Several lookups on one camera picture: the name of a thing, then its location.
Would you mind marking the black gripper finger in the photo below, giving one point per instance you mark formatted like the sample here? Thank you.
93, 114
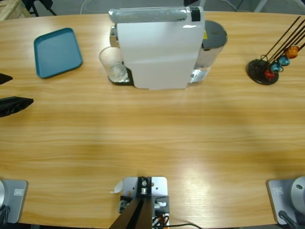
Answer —
191, 2
14, 103
5, 78

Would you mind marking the grey translucent machine lever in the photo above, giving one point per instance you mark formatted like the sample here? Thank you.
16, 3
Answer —
147, 14

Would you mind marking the clear glass cup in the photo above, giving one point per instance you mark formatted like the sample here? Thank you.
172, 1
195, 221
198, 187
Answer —
112, 57

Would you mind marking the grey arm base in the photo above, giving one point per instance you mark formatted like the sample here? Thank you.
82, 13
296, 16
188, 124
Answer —
16, 202
276, 202

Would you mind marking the white capsule coffee machine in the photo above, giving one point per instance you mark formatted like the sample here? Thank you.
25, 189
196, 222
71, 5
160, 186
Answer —
157, 52

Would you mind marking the black coffee machine drip tray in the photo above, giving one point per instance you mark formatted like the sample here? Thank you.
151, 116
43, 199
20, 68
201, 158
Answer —
129, 81

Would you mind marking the red coffee capsule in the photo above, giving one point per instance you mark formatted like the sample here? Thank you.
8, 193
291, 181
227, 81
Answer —
269, 74

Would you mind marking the blue coffee capsule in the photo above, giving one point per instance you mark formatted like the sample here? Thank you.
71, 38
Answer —
284, 60
276, 67

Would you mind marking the orange coffee capsule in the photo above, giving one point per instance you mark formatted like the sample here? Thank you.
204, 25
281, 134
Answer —
292, 52

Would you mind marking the teal plastic tray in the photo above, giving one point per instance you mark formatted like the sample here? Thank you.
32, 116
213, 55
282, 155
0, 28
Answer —
57, 52

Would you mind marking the black chair legs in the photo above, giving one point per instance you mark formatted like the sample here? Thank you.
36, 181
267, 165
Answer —
38, 3

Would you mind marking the black capsule holder stand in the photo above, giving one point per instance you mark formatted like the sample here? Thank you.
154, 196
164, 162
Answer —
257, 71

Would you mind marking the white tape tag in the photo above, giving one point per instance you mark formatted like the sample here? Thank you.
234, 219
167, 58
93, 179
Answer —
118, 187

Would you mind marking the dark camera post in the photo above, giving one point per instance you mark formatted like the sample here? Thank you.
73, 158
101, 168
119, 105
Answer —
138, 214

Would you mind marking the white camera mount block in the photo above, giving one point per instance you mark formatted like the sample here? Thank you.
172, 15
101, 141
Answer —
159, 188

